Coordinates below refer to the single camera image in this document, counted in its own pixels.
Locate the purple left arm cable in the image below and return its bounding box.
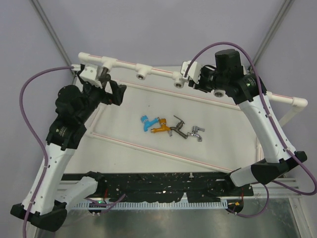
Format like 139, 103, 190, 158
19, 65, 80, 238

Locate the orange plastic faucet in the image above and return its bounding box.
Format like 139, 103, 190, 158
151, 119, 172, 136

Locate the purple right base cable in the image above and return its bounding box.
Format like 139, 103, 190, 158
226, 183, 270, 219

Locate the white PVC pipe frame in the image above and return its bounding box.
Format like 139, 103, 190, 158
71, 52, 309, 174

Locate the dark long-spout faucet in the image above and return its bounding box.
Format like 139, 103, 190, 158
99, 67, 111, 89

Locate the blue plastic faucet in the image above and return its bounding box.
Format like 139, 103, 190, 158
140, 115, 159, 132

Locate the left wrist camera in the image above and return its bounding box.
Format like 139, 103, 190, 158
79, 63, 102, 88

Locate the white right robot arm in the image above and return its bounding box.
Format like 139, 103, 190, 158
186, 49, 307, 195

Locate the grey metal faucet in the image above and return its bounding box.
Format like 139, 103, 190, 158
170, 115, 188, 139

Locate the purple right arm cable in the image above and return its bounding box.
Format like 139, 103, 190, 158
184, 41, 317, 194

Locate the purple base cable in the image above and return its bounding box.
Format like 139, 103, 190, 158
86, 193, 126, 214
226, 183, 270, 219

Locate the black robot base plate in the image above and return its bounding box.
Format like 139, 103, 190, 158
61, 170, 255, 202

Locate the white slotted cable duct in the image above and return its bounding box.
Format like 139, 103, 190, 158
76, 200, 228, 210

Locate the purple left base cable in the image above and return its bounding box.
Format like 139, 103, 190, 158
86, 193, 126, 214

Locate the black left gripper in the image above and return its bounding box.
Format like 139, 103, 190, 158
78, 77, 126, 123

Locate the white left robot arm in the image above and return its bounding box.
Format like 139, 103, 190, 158
10, 76, 127, 232

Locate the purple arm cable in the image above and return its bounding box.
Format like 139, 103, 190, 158
19, 65, 80, 238
184, 41, 317, 194

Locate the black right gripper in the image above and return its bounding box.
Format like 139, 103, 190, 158
188, 66, 227, 93

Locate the chrome metal faucet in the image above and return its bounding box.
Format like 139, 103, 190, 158
187, 125, 205, 142

